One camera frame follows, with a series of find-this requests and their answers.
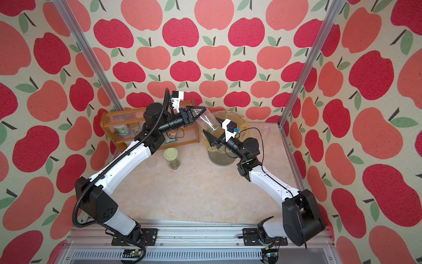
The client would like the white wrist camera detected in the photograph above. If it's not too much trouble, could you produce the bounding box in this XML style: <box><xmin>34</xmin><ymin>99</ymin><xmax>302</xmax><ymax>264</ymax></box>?
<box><xmin>171</xmin><ymin>91</ymin><xmax>184</xmax><ymax>113</ymax></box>
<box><xmin>222</xmin><ymin>119</ymin><xmax>240</xmax><ymax>142</ymax></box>

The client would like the green label cup on shelf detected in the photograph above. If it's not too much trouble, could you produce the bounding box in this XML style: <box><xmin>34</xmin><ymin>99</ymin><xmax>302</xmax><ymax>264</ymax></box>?
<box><xmin>113</xmin><ymin>124</ymin><xmax>130</xmax><ymax>136</ymax></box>

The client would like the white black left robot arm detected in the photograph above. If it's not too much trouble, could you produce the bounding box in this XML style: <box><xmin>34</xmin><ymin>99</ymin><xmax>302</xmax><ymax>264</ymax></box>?
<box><xmin>72</xmin><ymin>103</ymin><xmax>207</xmax><ymax>248</ymax></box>

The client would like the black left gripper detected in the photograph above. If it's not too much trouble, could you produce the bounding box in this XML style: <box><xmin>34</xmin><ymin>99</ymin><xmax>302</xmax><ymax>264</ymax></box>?
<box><xmin>158</xmin><ymin>107</ymin><xmax>206</xmax><ymax>135</ymax></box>

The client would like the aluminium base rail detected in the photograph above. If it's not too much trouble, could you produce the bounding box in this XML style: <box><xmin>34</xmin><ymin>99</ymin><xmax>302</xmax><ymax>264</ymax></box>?
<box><xmin>50</xmin><ymin>221</ymin><xmax>341</xmax><ymax>264</ymax></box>

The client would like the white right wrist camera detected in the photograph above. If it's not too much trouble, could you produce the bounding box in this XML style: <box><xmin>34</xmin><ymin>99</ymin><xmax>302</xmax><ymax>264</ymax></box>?
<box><xmin>222</xmin><ymin>119</ymin><xmax>240</xmax><ymax>142</ymax></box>

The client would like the wooden spice rack shelf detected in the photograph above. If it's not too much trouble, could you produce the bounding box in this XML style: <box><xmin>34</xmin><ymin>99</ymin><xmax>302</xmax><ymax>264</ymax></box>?
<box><xmin>100</xmin><ymin>107</ymin><xmax>200</xmax><ymax>152</ymax></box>

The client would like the second jar behind left arm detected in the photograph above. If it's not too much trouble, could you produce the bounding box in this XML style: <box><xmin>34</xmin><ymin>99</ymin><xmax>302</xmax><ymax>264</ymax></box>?
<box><xmin>163</xmin><ymin>147</ymin><xmax>181</xmax><ymax>170</ymax></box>

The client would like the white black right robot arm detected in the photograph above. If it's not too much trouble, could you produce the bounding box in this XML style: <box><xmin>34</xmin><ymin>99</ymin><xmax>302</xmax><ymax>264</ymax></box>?
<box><xmin>203</xmin><ymin>130</ymin><xmax>326</xmax><ymax>246</ymax></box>

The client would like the aluminium frame post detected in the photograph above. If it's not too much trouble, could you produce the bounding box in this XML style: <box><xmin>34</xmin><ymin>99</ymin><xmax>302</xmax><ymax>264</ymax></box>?
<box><xmin>53</xmin><ymin>0</ymin><xmax>124</xmax><ymax>111</ymax></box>
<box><xmin>278</xmin><ymin>0</ymin><xmax>347</xmax><ymax>128</ymax></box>

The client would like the yellow plastic bin liner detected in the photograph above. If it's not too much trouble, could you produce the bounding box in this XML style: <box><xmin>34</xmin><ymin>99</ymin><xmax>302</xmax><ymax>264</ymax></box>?
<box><xmin>201</xmin><ymin>111</ymin><xmax>249</xmax><ymax>157</ymax></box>

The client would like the right aluminium frame post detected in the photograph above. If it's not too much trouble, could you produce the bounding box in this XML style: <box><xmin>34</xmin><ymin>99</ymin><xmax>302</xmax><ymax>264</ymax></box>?
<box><xmin>278</xmin><ymin>0</ymin><xmax>347</xmax><ymax>128</ymax></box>

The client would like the left aluminium frame post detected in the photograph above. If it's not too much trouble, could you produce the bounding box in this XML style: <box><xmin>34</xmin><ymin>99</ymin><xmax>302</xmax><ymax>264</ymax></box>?
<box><xmin>53</xmin><ymin>0</ymin><xmax>124</xmax><ymax>111</ymax></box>

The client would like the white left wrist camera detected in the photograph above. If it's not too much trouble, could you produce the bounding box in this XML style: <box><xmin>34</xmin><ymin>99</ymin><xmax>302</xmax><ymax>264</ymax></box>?
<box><xmin>171</xmin><ymin>91</ymin><xmax>184</xmax><ymax>113</ymax></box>

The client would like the clear plastic jar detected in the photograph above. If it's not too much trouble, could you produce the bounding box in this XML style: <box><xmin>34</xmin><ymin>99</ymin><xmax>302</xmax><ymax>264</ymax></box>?
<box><xmin>260</xmin><ymin>125</ymin><xmax>271</xmax><ymax>136</ymax></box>

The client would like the clear jar with mung beans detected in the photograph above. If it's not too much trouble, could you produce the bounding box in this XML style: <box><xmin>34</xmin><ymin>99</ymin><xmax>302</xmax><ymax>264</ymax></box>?
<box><xmin>197</xmin><ymin>110</ymin><xmax>221</xmax><ymax>134</ymax></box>

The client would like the packet on lower shelf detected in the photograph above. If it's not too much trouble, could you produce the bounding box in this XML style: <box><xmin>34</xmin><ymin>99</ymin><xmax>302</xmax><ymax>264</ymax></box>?
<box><xmin>164</xmin><ymin>133</ymin><xmax>178</xmax><ymax>144</ymax></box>

